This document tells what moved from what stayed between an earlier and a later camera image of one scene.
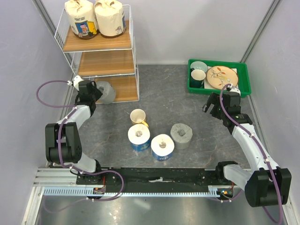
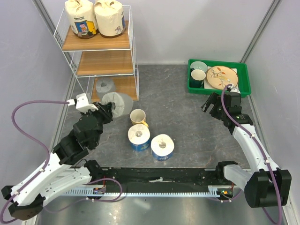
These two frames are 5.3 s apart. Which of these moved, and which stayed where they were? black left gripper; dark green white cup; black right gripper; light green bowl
Moved: black left gripper
Stayed: dark green white cup; black right gripper; light green bowl
